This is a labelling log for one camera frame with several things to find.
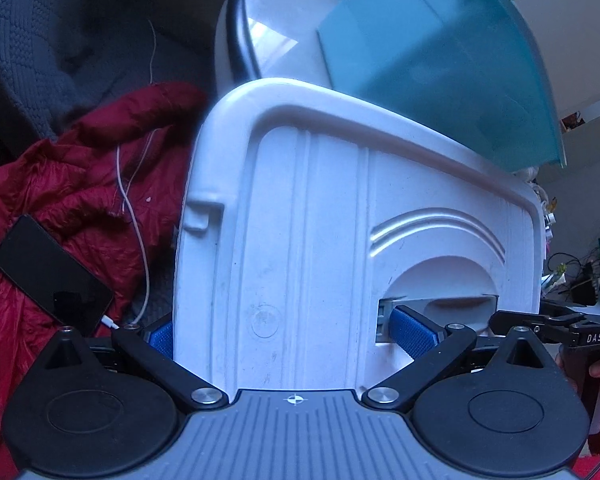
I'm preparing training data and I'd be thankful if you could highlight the red quilted jacket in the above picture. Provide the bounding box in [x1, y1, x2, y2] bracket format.
[0, 82, 207, 480]

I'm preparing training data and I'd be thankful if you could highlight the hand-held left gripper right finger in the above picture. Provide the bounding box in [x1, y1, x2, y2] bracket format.
[361, 305, 557, 407]

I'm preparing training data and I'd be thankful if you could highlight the white charging cable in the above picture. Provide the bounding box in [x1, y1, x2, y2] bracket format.
[99, 19, 159, 332]

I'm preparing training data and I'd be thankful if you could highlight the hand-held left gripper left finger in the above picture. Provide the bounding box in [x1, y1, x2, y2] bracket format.
[44, 321, 229, 407]

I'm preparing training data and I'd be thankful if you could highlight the teal plastic basin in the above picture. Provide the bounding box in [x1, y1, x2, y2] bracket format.
[316, 0, 568, 172]

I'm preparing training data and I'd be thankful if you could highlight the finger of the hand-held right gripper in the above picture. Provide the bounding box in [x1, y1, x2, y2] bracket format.
[489, 310, 588, 345]

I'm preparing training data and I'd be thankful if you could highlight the black smartphone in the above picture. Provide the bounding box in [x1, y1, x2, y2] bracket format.
[0, 214, 115, 339]

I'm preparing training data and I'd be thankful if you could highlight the grey knitted blanket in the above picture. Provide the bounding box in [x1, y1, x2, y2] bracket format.
[0, 0, 217, 167]

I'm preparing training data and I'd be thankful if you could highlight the white plastic box lid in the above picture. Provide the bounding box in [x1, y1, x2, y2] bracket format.
[172, 77, 547, 392]

